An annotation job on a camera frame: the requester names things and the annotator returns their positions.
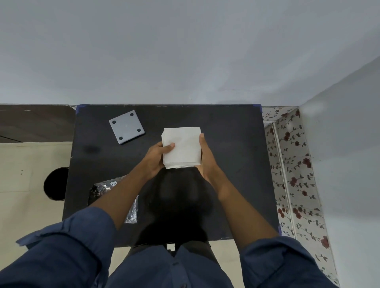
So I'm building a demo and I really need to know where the person's left hand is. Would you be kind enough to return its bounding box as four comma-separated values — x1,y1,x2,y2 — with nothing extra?
142,141,176,180

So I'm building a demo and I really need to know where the person's right hand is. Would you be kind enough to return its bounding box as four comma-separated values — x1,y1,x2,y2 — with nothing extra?
196,133,222,185

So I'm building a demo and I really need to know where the stack of white paper napkins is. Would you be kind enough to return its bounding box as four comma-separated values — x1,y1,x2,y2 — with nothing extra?
161,127,203,170

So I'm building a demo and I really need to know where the person's left forearm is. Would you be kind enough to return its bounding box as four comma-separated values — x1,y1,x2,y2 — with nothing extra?
90,166,161,231

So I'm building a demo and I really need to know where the person's right forearm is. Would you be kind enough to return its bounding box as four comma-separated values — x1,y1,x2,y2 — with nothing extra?
210,172,279,253

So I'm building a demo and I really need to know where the black table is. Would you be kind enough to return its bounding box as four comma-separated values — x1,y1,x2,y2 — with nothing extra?
62,104,281,247

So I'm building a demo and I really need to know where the grey square holder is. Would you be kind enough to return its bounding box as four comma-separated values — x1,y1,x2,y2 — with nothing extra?
109,110,146,145

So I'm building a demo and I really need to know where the clear plastic bag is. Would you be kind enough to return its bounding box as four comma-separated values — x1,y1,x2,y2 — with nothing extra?
88,176,140,224

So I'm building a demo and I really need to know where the floral patterned panel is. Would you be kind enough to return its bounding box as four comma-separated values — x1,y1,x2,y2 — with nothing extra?
262,106,341,287

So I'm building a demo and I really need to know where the dark blue shirt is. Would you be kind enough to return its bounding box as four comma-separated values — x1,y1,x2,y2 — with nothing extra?
0,207,339,288

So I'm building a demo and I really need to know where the dark brown board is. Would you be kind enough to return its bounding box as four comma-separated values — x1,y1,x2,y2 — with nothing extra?
0,104,77,144

